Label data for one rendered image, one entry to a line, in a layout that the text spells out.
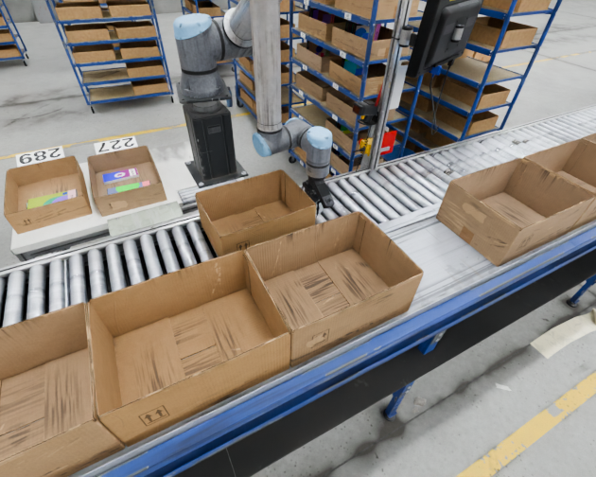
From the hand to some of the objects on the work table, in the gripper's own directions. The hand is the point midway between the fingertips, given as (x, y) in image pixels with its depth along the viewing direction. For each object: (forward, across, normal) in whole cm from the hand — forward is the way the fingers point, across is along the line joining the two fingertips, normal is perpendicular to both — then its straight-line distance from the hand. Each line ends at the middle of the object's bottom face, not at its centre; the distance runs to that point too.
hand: (316, 216), depth 143 cm
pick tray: (+5, +100, -68) cm, 121 cm away
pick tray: (+5, +68, -65) cm, 94 cm away
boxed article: (+5, +70, -74) cm, 102 cm away
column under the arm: (+5, +25, -62) cm, 67 cm away
